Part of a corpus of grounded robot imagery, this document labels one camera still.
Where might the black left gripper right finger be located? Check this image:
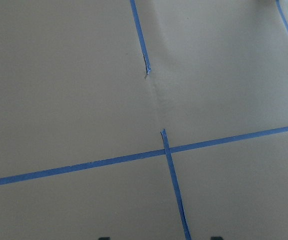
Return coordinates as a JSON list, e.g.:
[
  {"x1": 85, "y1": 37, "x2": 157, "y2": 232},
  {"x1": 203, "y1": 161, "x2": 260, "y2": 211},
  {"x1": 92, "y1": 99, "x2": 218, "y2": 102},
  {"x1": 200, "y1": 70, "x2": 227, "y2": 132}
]
[{"x1": 210, "y1": 236, "x2": 223, "y2": 240}]

